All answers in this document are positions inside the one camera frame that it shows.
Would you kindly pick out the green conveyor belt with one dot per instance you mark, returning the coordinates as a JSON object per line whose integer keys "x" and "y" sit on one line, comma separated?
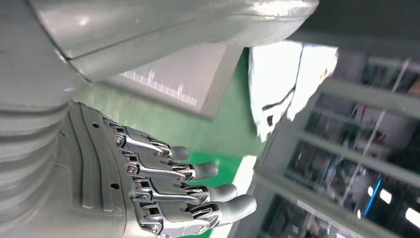
{"x": 216, "y": 170}

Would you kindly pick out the white parcel black print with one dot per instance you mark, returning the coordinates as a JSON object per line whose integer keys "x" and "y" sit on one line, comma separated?
{"x": 275, "y": 82}

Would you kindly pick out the black scanner column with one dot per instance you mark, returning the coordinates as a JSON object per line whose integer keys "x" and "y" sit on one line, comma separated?
{"x": 361, "y": 19}

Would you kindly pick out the black scanner base plate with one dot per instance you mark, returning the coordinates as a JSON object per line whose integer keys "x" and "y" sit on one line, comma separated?
{"x": 183, "y": 75}

